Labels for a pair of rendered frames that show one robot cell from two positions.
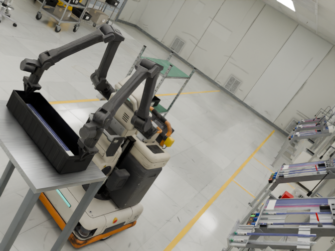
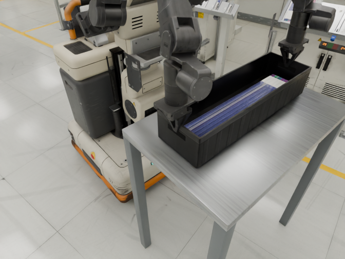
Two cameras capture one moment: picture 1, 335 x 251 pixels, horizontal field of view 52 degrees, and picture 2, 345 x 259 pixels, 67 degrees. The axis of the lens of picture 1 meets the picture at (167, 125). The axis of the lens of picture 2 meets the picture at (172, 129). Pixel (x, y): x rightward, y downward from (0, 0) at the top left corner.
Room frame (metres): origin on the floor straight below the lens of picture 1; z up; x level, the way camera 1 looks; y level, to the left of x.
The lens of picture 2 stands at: (1.56, 1.29, 1.36)
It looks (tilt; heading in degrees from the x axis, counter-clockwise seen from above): 41 degrees down; 292
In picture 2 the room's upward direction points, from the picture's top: straight up
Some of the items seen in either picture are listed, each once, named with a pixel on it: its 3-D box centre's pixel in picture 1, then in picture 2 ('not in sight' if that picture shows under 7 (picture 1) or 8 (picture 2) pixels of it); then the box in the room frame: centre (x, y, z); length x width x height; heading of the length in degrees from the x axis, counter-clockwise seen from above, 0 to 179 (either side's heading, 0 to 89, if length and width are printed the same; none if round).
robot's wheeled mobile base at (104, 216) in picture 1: (90, 198); (133, 138); (2.29, 0.19, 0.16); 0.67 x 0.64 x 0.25; 153
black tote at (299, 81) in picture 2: (48, 129); (240, 99); (1.63, 0.53, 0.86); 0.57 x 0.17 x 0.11; 63
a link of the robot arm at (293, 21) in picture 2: (95, 131); (302, 18); (1.50, 0.28, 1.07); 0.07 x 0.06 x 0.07; 161
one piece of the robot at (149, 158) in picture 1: (124, 156); (116, 76); (2.38, 0.15, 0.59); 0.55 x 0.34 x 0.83; 63
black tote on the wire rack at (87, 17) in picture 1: (81, 14); not in sight; (7.65, 3.02, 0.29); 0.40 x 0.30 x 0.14; 164
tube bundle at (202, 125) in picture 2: (46, 133); (238, 106); (1.63, 0.53, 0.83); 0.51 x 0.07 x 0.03; 63
